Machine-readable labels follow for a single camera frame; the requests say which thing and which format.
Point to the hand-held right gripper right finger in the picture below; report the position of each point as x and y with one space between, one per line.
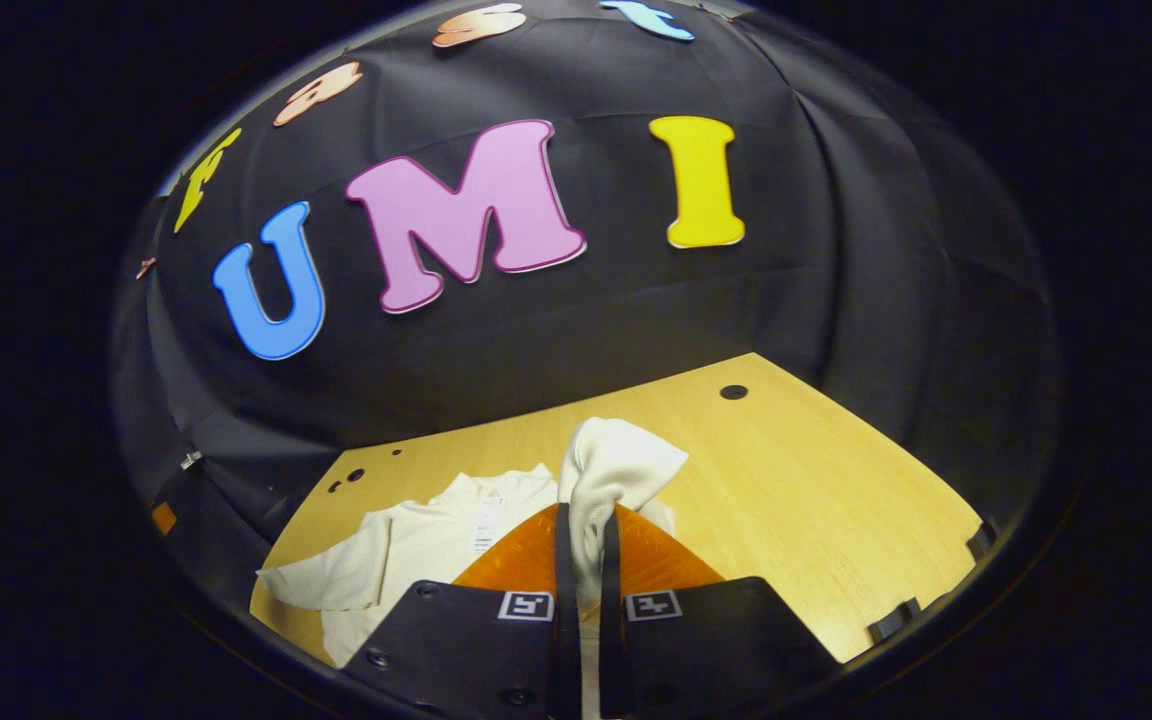
611 650

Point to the cream white sweater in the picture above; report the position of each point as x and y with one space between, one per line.
416 550

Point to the black backdrop cloth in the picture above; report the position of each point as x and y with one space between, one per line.
536 340

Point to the small silver cloth clip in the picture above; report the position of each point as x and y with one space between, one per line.
191 460

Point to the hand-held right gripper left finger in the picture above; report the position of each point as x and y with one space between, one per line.
566 650

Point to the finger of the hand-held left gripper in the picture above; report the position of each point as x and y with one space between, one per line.
164 518

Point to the black table edge clamp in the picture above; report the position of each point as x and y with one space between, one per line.
982 540
894 620

